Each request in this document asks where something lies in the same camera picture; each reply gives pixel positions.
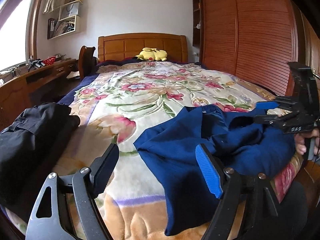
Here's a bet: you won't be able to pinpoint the red basket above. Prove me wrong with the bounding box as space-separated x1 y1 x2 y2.
43 56 56 66

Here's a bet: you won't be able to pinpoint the window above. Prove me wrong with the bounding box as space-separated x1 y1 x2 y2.
1 0 33 70

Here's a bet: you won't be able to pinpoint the wooden desk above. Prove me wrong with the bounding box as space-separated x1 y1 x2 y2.
1 59 76 129

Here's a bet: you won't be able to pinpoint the wooden bed headboard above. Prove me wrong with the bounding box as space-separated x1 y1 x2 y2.
98 33 188 62

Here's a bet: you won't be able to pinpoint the floral bed blanket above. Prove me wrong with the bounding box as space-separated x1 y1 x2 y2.
4 61 304 240

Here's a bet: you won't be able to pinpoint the wooden chair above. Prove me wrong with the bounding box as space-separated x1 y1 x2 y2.
78 46 95 80

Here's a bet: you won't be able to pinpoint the person's right hand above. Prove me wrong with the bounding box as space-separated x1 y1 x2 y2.
294 128 319 155

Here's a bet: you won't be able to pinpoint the yellow Pikachu plush toy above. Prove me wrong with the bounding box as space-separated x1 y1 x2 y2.
133 48 168 61

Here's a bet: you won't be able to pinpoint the navy blue suit jacket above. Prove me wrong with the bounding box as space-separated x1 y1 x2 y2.
134 105 295 236

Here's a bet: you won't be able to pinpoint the wooden louvered wardrobe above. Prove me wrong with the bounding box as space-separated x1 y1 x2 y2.
193 0 319 95

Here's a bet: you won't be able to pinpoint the black gadget on desk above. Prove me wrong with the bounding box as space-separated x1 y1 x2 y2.
27 59 46 72

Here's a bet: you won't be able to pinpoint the black folded clothes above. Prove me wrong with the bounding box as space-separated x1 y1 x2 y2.
1 103 80 205

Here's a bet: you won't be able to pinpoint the white wall shelf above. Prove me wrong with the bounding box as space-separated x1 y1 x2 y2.
47 0 82 40

